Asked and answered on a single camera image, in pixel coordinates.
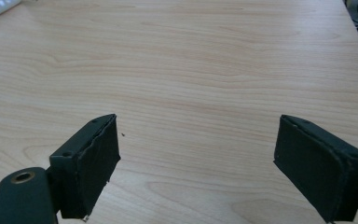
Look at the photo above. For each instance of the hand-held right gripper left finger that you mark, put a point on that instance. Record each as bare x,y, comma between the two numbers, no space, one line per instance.
87,168

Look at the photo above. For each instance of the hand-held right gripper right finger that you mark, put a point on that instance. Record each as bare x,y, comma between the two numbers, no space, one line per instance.
320,169

